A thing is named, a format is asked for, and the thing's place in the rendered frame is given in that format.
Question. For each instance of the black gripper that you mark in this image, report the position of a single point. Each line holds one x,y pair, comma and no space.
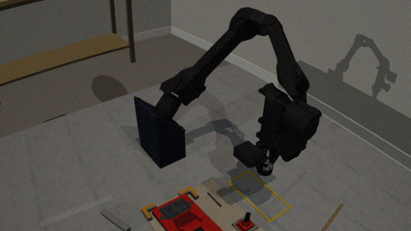
256,155

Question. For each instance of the black wheel with grey hub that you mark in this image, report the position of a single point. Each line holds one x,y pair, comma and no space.
267,169

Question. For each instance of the grey rectangular bar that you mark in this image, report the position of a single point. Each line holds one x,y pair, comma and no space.
115,220

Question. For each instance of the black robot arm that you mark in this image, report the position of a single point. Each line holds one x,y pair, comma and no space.
300,119

